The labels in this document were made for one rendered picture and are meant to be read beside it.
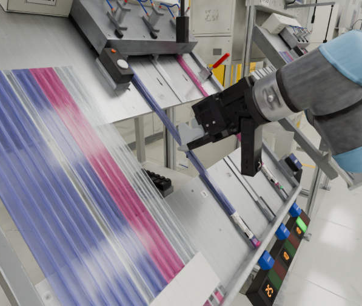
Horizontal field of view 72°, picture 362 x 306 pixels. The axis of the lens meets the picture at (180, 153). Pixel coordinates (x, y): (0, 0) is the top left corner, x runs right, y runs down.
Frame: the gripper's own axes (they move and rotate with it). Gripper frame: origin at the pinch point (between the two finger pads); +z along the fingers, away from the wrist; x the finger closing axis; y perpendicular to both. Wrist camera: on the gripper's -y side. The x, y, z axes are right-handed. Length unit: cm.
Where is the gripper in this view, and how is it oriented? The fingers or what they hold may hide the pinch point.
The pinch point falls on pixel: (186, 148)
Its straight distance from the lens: 55.4
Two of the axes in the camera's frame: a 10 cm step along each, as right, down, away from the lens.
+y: -4.2, -9.1, -0.4
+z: -6.7, 2.8, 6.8
